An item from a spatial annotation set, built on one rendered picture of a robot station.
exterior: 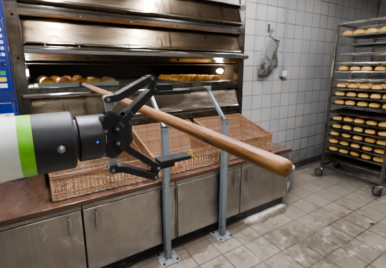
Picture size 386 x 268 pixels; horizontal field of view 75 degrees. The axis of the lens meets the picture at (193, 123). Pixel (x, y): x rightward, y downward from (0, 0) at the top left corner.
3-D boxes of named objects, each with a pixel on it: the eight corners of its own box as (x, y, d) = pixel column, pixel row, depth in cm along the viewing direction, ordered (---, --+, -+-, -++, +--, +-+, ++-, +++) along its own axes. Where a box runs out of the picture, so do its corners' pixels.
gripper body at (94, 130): (69, 110, 44) (123, 106, 48) (74, 157, 45) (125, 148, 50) (76, 117, 37) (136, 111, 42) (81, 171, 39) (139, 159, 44)
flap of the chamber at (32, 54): (23, 52, 149) (25, 60, 166) (249, 58, 240) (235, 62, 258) (23, 48, 149) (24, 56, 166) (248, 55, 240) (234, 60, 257)
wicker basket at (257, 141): (191, 146, 241) (191, 117, 235) (237, 138, 269) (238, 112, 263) (222, 162, 200) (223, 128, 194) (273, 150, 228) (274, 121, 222)
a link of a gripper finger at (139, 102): (112, 130, 46) (106, 125, 46) (153, 87, 49) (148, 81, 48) (118, 134, 43) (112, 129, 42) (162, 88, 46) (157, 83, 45)
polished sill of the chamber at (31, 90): (29, 93, 171) (28, 87, 171) (234, 84, 263) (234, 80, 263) (29, 94, 166) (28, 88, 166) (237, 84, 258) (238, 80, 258)
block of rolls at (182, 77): (157, 79, 292) (157, 74, 290) (192, 78, 316) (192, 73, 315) (182, 81, 241) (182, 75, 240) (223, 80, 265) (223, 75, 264)
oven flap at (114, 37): (23, 46, 159) (19, 17, 161) (238, 54, 251) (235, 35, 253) (22, 43, 156) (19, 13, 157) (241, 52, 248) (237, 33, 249)
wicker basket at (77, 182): (48, 173, 180) (43, 135, 174) (127, 159, 208) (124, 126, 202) (50, 204, 139) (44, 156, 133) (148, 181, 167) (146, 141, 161)
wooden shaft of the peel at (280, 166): (294, 177, 39) (297, 159, 39) (282, 182, 38) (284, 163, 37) (86, 86, 180) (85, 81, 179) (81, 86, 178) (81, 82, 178)
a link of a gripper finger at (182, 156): (161, 161, 49) (161, 165, 49) (191, 155, 53) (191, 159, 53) (154, 157, 52) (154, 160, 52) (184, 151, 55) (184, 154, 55)
